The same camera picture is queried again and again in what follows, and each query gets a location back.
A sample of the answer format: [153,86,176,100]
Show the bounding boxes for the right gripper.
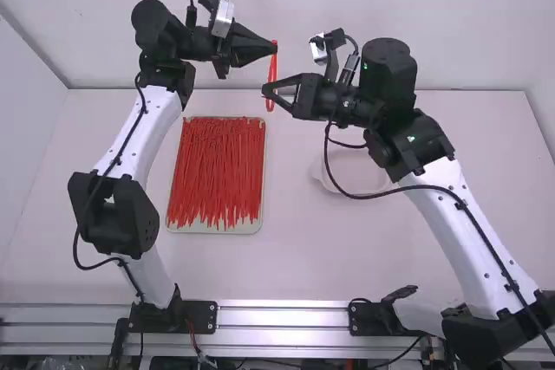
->
[260,72,336,120]

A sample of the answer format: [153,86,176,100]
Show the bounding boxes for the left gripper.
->
[191,17,278,81]

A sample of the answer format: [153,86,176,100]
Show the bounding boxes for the orange cable tie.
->
[261,38,281,114]

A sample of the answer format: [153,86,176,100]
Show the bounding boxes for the white dish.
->
[308,146,391,198]

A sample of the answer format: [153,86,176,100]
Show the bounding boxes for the pale tray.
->
[166,115,269,236]

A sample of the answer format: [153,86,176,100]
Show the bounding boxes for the silver rails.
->
[0,298,447,358]

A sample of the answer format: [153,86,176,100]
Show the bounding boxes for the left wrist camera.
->
[211,0,237,41]

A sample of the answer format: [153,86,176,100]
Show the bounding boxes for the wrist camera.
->
[211,0,237,41]
[308,30,331,67]

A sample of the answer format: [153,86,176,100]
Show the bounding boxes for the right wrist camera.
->
[308,30,331,67]

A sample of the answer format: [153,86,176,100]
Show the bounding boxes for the black cable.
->
[186,0,207,29]
[72,73,151,306]
[342,33,362,85]
[323,120,555,347]

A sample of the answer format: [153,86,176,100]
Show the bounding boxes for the row of orange cable ties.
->
[166,116,265,230]

